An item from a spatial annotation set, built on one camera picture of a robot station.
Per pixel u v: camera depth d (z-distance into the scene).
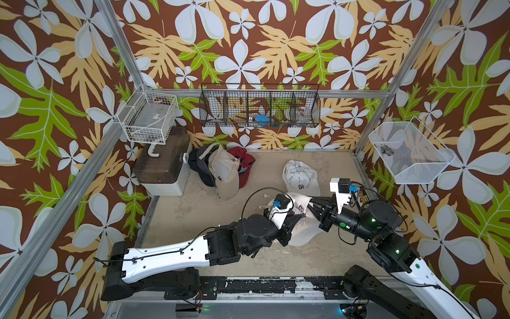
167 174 0.89
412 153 0.82
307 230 0.68
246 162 1.05
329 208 0.52
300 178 1.07
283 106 0.97
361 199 0.99
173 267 0.43
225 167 1.04
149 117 0.85
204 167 0.94
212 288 0.74
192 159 1.02
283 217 0.51
